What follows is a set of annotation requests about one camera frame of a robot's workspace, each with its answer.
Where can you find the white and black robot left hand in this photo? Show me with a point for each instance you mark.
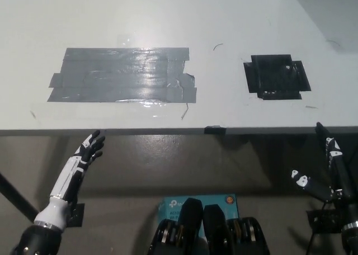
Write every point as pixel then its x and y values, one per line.
pixel 70 176

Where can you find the black and white robot right hand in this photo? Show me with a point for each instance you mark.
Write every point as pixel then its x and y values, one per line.
pixel 342 179

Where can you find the black floor plate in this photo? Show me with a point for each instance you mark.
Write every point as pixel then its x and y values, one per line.
pixel 79 214
pixel 321 220

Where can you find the black slanted table leg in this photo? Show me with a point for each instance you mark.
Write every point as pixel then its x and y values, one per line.
pixel 16 196

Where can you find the black tape square marking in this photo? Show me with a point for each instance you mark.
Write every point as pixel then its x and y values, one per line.
pixel 274 76

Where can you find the teal router cardboard box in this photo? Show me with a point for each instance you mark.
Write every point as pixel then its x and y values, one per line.
pixel 218 200

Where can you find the small black tape piece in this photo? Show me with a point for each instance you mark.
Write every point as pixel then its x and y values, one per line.
pixel 214 129

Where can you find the grey duct tape patch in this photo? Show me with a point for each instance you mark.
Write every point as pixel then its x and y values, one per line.
pixel 112 76

